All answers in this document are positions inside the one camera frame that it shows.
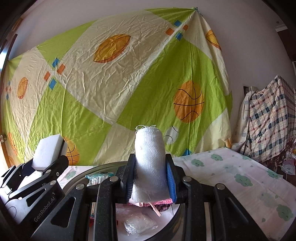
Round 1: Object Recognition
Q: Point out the round metal tin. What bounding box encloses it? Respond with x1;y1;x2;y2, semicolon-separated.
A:
59;161;185;241

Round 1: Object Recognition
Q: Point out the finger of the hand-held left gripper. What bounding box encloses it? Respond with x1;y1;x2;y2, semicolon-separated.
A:
9;155;69;202
0;162;36;194

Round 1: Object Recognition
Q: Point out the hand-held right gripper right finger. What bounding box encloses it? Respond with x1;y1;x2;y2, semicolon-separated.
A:
165;155;266;241

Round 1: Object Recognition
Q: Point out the white cloth with pink edge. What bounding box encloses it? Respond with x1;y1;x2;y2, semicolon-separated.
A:
128;198;174;212

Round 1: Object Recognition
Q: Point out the white gauze roll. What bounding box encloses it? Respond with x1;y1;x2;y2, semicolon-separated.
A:
128;125;173;205

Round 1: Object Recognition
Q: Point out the plaid cloth cover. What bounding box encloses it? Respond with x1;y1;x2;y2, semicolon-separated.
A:
231;75;296;163

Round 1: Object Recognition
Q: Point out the pale pink ribbon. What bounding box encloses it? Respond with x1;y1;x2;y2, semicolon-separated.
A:
131;201;163;217

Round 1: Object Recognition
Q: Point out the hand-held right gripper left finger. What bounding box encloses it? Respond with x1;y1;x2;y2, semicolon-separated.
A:
29;153;137;241

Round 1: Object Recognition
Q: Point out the brown wooden wardrobe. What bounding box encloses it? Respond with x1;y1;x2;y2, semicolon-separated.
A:
276;14;296;93

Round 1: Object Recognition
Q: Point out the sports ball print wall sheet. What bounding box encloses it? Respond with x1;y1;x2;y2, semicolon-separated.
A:
0;7;232;167

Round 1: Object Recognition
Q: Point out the cloud print tablecloth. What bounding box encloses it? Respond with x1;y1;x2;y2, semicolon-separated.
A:
55;146;296;241

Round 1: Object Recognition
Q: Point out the cotton swab packet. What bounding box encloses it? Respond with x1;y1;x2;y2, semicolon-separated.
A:
85;172;114;186

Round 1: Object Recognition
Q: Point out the small clear plastic bag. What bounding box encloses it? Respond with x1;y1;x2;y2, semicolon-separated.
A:
124;214;159;237

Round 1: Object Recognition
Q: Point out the white sponge block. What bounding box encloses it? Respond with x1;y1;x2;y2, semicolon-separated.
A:
31;134;68;172

